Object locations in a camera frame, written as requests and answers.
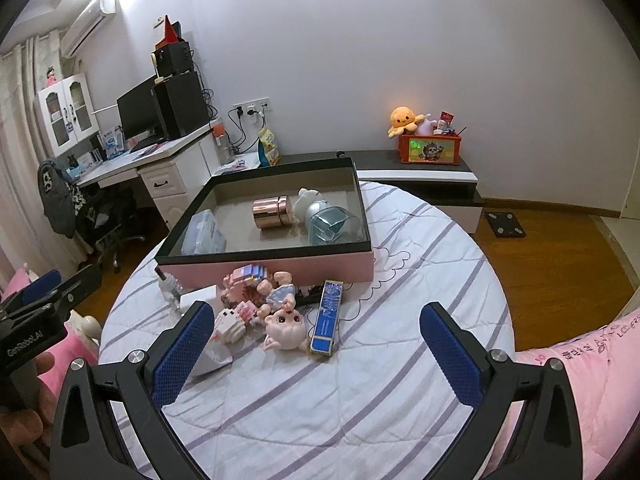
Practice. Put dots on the black headband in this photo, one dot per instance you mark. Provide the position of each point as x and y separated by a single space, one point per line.
310 295

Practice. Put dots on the black and white low cabinet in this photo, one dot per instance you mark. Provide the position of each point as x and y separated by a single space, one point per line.
425 175

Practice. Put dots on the black speaker box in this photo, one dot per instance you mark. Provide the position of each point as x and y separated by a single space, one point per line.
175 57

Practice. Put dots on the red card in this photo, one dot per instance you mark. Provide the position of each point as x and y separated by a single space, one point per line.
446 117

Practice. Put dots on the clear plastic case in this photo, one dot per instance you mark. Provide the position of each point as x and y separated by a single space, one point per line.
202 232

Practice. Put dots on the teal glass container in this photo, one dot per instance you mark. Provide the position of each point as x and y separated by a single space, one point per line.
337 227

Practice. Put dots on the pink plush toy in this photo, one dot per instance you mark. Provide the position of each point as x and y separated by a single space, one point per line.
427 125

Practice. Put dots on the white building block toy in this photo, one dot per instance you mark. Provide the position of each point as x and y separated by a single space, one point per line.
227 322

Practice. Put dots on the rose gold canister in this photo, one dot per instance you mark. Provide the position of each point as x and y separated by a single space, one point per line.
270 212

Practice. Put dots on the blue and white box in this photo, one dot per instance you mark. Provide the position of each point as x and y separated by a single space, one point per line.
111 142

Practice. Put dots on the white plastic container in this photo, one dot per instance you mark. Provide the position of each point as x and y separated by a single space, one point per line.
215 362

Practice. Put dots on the black office chair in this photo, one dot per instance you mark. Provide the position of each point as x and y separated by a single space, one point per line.
110 220

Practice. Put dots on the white striped bed cover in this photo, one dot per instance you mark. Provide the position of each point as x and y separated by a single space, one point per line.
325 410

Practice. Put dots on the pink quilt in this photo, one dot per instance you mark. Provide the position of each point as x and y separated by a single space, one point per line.
590 360

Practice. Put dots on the blue rectangular box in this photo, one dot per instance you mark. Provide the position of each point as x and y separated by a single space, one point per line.
325 320

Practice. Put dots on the person's left hand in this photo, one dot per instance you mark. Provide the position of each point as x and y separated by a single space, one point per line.
40 367

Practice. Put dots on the papers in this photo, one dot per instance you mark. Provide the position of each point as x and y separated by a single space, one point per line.
237 166

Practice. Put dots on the white desk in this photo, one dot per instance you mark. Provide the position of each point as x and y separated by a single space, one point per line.
170 180

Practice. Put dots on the white glass-door cabinet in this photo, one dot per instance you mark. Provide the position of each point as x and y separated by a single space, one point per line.
62 85

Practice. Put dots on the red triangular box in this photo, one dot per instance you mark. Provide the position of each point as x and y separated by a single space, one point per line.
170 35

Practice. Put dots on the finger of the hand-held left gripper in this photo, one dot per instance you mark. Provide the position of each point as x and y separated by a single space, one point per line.
42 282
80 280

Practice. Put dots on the orange printed storage bin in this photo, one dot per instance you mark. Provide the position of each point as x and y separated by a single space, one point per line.
430 150

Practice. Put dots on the white bedpost knob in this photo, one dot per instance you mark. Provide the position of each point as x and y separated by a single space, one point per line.
91 327

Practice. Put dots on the black bathroom scale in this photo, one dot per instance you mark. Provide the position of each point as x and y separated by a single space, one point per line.
505 223

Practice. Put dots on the black keyboard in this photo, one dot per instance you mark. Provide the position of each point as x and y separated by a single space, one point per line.
147 143

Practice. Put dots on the beige curtain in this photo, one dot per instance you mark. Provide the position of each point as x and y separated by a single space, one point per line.
20 160

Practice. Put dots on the small glass bottle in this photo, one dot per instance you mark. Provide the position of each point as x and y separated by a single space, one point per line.
170 287

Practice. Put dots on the small white box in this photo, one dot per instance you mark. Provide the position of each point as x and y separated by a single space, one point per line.
200 296

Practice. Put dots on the pink pillow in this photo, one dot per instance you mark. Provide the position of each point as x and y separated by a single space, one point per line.
75 347

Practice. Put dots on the white bear figurine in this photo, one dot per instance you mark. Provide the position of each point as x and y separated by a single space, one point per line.
302 205

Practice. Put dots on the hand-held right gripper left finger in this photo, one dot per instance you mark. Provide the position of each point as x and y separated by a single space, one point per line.
180 355

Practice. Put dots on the orange octopus plush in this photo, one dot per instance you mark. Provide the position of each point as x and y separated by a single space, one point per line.
402 117

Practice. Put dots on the white air conditioner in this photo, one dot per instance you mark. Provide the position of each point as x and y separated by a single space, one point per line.
87 25

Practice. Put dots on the yellow blue snack bag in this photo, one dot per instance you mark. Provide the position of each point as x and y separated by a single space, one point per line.
270 147

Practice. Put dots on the small pink doll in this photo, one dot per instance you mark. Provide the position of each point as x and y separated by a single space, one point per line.
50 76

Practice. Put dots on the pink storage box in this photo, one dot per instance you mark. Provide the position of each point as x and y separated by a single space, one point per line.
300 270

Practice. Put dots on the black computer tower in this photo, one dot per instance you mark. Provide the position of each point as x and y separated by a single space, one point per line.
182 105

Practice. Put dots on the orange-capped bottle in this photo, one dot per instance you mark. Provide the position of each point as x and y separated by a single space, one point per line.
218 132

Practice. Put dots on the white wall outlet strip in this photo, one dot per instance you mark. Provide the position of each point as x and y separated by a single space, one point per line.
250 106

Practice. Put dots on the black computer monitor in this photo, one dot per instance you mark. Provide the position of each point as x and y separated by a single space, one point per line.
137 110

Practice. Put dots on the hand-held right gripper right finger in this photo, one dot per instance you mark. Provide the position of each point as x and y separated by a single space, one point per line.
450 355

